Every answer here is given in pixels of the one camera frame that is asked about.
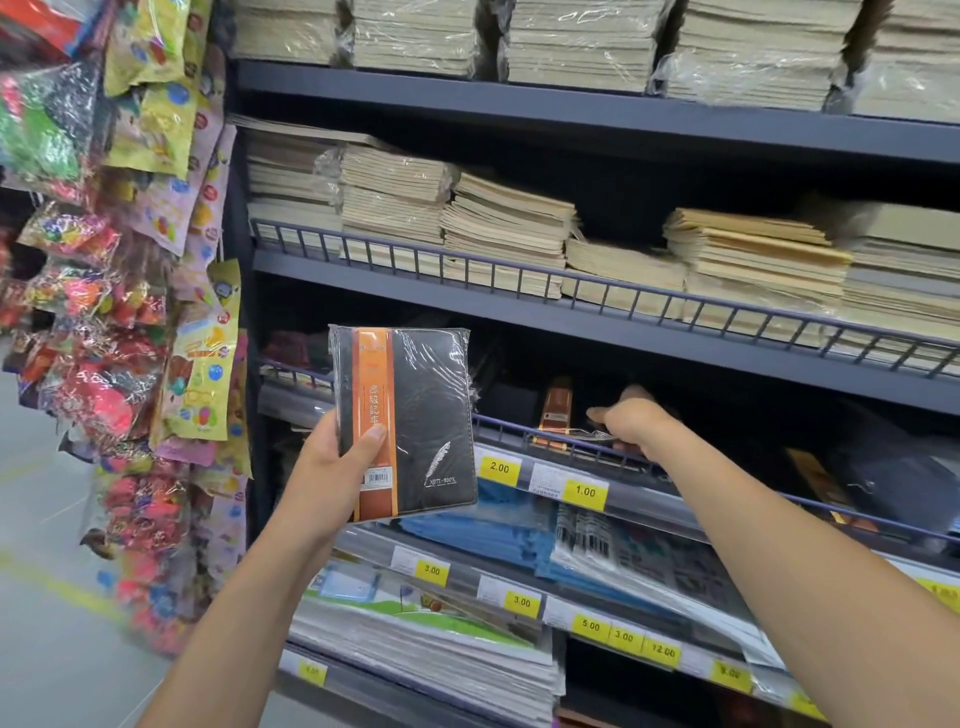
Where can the person's right forearm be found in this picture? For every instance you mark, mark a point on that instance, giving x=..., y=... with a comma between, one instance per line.
x=810, y=585

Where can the person's left hand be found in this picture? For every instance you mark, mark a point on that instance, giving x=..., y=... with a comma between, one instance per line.
x=322, y=495

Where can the row of yellow price labels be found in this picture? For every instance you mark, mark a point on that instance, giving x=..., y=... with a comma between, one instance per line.
x=585, y=493

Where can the hanging colourful packets display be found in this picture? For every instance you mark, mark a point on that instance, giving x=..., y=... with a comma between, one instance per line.
x=150, y=112

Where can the stacks of beige exercise books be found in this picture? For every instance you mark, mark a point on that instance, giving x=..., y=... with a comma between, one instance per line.
x=510, y=225

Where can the grey metal store shelving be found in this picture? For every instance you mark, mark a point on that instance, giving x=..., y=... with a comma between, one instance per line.
x=600, y=116

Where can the person's right hand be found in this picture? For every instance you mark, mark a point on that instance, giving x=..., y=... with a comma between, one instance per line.
x=641, y=424

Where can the row of black shelved notebooks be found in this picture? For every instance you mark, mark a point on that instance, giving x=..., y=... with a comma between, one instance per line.
x=900, y=472

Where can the blue wrapped folder packs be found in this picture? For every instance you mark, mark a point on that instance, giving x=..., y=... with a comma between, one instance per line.
x=480, y=536

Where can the person's left forearm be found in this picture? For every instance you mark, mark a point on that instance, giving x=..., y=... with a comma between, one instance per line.
x=240, y=637

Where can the stack of green white workbooks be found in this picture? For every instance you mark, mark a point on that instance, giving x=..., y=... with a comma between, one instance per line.
x=420, y=652

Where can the clear wrapped barcode paper pack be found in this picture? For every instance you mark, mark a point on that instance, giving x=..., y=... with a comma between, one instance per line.
x=660, y=570

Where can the colourful illustrated book packs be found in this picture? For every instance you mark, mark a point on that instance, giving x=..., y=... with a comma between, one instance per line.
x=289, y=349

